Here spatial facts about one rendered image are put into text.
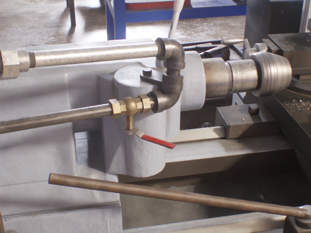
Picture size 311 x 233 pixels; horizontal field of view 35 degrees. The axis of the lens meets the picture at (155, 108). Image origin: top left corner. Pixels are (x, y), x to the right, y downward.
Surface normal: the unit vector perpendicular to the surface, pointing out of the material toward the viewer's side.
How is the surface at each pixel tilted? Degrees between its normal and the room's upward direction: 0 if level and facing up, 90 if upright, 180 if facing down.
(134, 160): 90
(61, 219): 90
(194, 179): 90
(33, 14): 0
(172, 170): 90
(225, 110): 0
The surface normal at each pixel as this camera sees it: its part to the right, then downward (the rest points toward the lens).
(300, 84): -0.52, -0.29
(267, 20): -0.99, 0.08
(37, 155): 0.18, 0.15
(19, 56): 0.43, -0.34
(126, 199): 0.26, -0.76
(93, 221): 0.19, 0.47
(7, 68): 0.47, 0.58
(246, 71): 0.15, -0.23
